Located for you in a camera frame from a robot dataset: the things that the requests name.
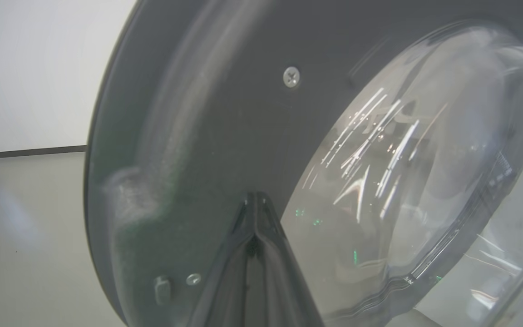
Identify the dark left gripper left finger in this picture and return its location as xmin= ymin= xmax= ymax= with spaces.
xmin=187 ymin=192 xmax=257 ymax=327

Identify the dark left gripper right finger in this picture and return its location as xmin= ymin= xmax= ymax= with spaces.
xmin=256 ymin=192 xmax=324 ymax=327

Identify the grey washing machine door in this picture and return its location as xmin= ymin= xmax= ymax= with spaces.
xmin=84 ymin=0 xmax=523 ymax=327

